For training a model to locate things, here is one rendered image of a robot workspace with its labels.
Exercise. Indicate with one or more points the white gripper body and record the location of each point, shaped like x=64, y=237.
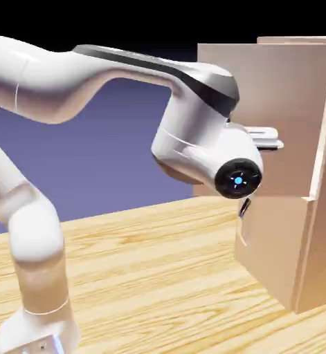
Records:
x=267, y=138

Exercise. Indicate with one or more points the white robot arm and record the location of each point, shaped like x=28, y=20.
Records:
x=54, y=80

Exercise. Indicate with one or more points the large light wood cabinet door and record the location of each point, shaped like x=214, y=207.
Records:
x=276, y=83

